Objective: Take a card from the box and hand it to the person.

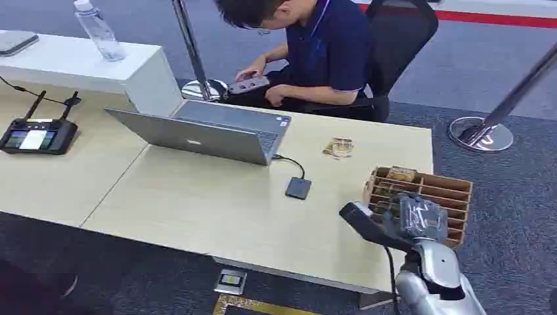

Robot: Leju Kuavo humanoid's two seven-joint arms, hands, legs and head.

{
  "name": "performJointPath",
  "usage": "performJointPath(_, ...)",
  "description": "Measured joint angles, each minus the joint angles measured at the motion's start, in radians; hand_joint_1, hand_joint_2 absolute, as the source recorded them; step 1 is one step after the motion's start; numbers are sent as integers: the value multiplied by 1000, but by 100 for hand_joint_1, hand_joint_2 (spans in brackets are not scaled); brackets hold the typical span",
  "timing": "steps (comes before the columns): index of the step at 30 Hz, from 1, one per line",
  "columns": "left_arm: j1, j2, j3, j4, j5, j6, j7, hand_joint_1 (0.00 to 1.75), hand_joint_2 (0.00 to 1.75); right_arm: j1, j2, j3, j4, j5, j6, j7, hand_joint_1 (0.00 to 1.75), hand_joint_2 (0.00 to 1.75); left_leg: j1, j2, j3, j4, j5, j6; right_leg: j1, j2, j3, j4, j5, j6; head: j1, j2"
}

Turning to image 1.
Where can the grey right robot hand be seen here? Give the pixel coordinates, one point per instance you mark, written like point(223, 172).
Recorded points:
point(424, 219)

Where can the grey handheld device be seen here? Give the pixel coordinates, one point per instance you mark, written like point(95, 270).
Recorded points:
point(249, 84)

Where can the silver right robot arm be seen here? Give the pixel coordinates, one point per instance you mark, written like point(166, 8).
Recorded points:
point(435, 278)

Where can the wooden card box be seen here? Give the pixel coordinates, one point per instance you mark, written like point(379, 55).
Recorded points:
point(452, 191)

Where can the card stack in box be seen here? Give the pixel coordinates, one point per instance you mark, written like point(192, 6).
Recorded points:
point(402, 174)

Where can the metal desk leg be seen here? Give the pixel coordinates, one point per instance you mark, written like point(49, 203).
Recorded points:
point(375, 301)

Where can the black external drive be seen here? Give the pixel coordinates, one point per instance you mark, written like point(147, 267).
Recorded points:
point(298, 188)

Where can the black office chair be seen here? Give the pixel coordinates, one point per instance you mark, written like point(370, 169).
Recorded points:
point(400, 39)

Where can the person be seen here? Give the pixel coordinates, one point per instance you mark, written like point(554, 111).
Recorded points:
point(326, 48)

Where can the floor socket plate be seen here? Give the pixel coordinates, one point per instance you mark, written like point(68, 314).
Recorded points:
point(230, 281)

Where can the silver laptop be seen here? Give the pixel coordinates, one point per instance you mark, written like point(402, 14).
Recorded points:
point(217, 134)

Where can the white cabinet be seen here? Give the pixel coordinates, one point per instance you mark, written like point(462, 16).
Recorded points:
point(109, 71)

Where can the clear water bottle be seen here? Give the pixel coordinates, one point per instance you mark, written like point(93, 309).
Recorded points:
point(100, 34)

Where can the black remote controller with screen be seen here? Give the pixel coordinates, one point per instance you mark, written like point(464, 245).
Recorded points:
point(38, 137)

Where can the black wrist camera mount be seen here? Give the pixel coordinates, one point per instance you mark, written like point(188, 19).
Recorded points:
point(363, 224)

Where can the chrome stanchion post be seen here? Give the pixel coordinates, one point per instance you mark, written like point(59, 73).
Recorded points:
point(483, 130)
point(193, 52)

